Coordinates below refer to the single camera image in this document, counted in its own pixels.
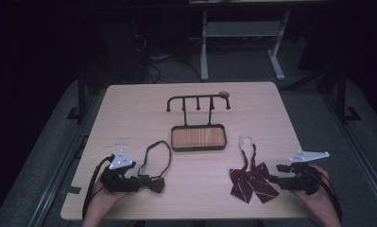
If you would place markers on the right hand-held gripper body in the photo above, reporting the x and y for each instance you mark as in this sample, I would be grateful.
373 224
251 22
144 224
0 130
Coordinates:
302 181

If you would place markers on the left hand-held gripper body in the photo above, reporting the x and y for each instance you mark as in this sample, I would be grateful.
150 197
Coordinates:
115 181

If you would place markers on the black bow tie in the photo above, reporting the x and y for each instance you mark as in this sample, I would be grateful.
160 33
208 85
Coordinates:
157 186

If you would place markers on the dark red striped bow tie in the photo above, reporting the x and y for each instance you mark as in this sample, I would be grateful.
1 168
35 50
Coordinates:
252 183

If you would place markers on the black rack with wooden tray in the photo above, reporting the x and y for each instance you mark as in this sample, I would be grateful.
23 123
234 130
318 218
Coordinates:
198 137

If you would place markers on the person's left hand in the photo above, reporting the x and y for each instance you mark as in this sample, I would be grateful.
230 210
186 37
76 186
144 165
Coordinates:
102 198

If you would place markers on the person's right hand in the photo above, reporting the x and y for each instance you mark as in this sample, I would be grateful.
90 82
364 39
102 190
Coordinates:
318 198

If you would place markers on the grey tape strip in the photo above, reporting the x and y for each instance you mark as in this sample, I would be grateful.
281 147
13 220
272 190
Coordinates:
71 190

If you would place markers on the black metal stand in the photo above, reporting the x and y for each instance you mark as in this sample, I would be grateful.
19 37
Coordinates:
81 94
341 94

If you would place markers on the metal floor rail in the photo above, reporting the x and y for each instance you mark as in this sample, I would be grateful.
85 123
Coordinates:
55 176
362 157

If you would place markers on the white metal table frame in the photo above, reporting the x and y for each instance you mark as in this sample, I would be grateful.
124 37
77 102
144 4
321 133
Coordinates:
239 29

